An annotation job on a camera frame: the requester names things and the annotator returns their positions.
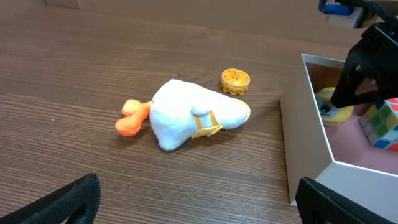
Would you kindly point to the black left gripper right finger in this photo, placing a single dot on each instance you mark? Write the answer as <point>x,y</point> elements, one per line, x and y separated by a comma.
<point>318,204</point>

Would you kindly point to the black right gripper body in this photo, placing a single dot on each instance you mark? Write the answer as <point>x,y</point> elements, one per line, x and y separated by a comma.
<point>378,47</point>

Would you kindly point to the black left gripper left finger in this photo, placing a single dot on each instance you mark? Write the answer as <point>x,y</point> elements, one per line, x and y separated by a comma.
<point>76,202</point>

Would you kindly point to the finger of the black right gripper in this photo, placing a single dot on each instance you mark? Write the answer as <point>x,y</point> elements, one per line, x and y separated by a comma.
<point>352,76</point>

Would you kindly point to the yellow ball with grey stripes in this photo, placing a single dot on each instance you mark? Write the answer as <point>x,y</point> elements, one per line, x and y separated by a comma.
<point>331,115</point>

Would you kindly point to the colourful puzzle cube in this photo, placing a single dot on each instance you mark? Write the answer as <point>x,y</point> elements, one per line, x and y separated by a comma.
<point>379,124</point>

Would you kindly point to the white cardboard box pink inside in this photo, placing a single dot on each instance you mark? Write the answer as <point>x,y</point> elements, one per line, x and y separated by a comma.
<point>338,157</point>

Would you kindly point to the small orange round wheel toy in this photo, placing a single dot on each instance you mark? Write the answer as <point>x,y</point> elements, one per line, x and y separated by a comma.
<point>234,81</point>

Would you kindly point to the white plush duck toy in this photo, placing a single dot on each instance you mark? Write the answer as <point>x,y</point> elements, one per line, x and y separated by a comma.
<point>182,110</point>

